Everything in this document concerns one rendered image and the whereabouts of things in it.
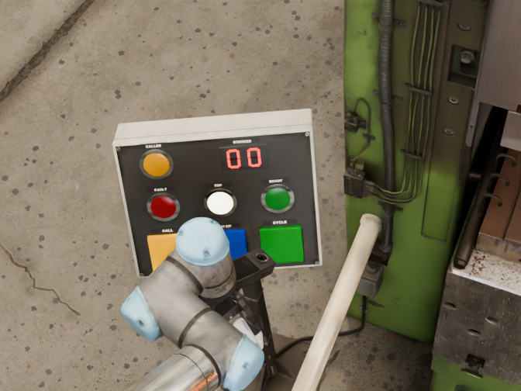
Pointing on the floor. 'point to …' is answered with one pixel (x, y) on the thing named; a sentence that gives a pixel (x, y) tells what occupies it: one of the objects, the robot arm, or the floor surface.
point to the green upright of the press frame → (425, 292)
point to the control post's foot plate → (288, 370)
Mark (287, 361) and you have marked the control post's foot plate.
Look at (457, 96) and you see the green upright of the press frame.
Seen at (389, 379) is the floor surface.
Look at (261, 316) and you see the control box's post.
